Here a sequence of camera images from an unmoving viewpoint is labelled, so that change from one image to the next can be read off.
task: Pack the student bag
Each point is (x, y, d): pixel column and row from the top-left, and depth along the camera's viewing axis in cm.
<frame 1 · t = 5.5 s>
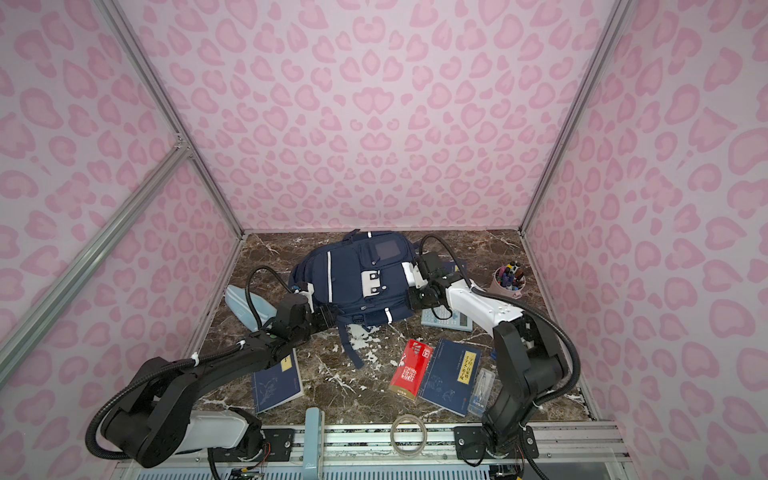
left hand: (335, 306, 89), fingers open
right hand: (413, 296, 90), fingers open
navy blue student backpack: (356, 280, 103), point 4 cm above the table
blue book left: (277, 385, 84), on the table
blue book bottom right: (449, 378, 84), point 2 cm above the table
red rectangular box: (412, 369, 87), on the table
pink pen holder cup: (508, 281, 92), point 13 cm above the table
clear plastic pen case: (481, 392, 82), point 2 cm above the table
light blue pencil pouch: (237, 299, 97), point 5 cm above the table

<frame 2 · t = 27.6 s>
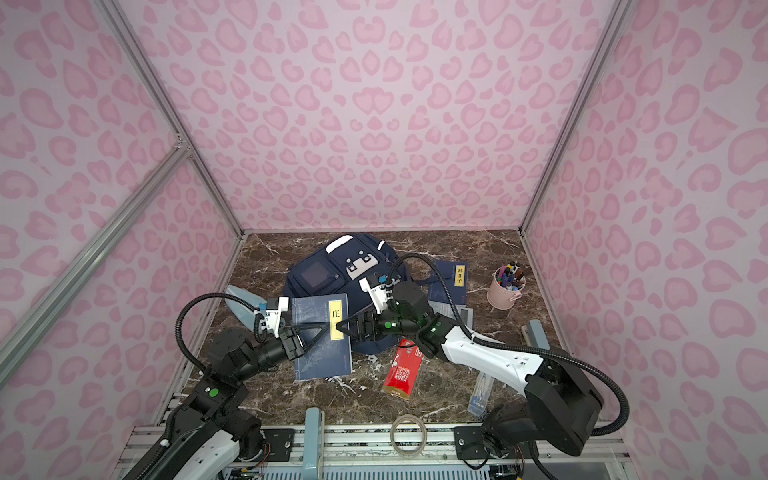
left hand: (324, 327, 68), fingers open
right hand: (346, 324, 71), fingers open
navy blue student backpack: (338, 267, 103), point 7 cm above the table
blue book left: (330, 353, 69), point 21 cm above the table
red rectangular box: (404, 369, 87), on the table
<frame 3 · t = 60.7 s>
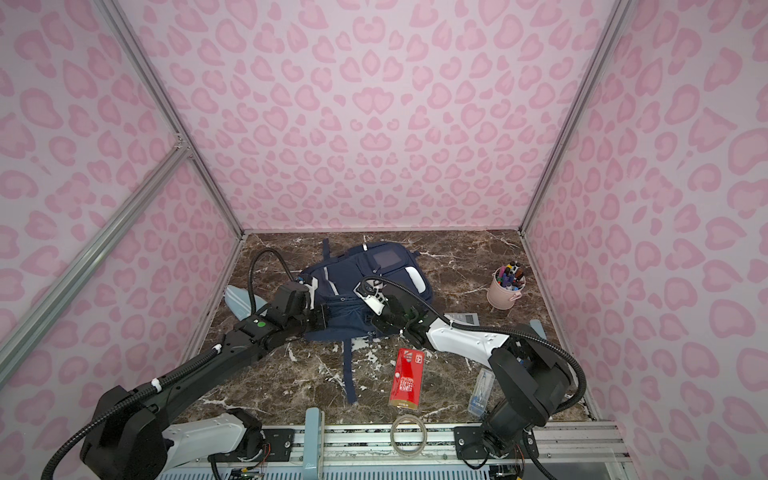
left hand: (331, 307, 83), fingers closed
right hand: (372, 299, 86), fingers closed
navy blue student backpack: (338, 275, 97), point 10 cm above the table
red rectangular box: (407, 381, 84), on the table
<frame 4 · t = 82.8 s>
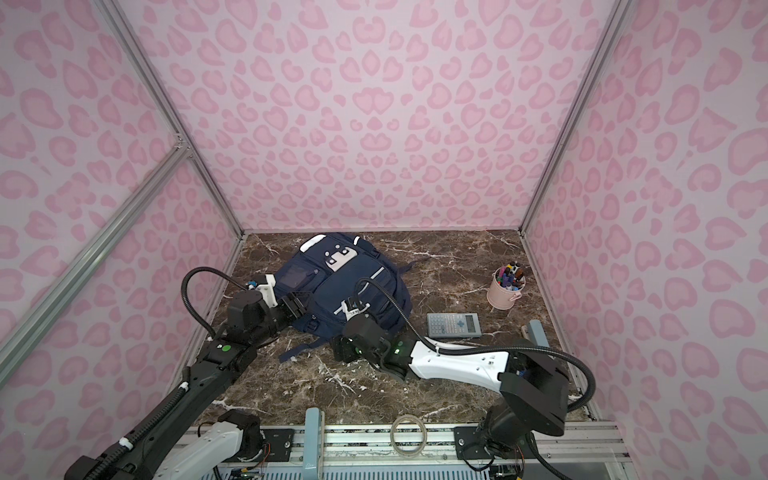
left hand: (308, 293, 79), fingers open
right hand: (340, 335, 78), fingers open
navy blue student backpack: (338, 276, 95), point 12 cm above the table
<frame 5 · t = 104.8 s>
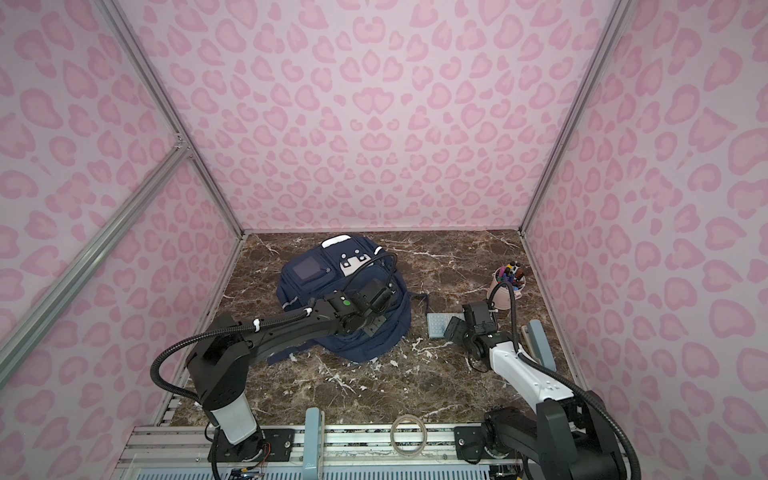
left hand: (374, 308, 87), fingers closed
right hand: (460, 332, 88), fingers open
